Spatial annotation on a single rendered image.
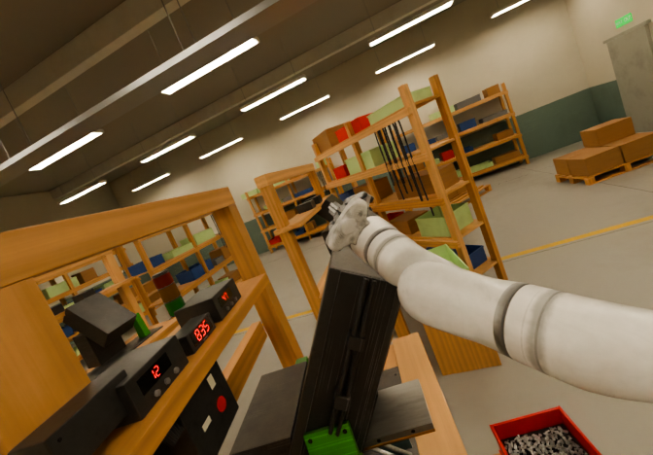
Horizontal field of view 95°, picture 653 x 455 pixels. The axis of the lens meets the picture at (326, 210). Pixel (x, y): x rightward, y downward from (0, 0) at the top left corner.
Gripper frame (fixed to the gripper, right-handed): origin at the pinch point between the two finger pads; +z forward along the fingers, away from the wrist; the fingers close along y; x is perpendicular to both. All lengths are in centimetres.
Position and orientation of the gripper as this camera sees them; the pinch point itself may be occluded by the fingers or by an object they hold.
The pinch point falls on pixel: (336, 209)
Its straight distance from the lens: 62.6
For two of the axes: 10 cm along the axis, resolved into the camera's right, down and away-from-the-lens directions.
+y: 5.3, -8.4, -0.8
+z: -3.7, -3.3, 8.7
